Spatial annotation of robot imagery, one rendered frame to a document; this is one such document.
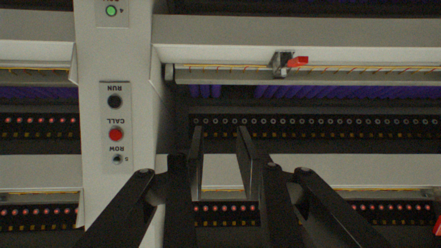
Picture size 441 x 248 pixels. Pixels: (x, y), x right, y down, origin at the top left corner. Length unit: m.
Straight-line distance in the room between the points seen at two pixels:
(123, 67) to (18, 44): 0.14
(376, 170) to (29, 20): 0.51
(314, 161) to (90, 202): 0.32
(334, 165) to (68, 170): 0.37
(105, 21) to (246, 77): 0.20
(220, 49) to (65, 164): 0.26
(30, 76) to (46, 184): 0.17
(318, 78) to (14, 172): 0.45
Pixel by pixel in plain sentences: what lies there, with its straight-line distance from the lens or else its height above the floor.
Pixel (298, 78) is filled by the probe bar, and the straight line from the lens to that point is 0.38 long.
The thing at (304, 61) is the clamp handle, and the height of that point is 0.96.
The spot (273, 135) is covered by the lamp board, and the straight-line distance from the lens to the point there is 0.49.
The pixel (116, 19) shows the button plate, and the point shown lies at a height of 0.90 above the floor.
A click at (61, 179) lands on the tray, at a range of 0.39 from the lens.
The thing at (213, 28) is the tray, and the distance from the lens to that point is 0.33.
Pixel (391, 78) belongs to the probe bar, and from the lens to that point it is 0.46.
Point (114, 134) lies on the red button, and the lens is 0.33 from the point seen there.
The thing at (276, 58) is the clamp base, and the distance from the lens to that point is 0.34.
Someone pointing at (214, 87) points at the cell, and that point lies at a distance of 0.39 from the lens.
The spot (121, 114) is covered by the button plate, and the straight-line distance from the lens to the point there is 0.33.
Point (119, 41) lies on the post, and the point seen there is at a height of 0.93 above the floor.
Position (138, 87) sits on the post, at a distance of 0.32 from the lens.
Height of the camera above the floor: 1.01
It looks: 5 degrees up
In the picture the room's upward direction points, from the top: 180 degrees counter-clockwise
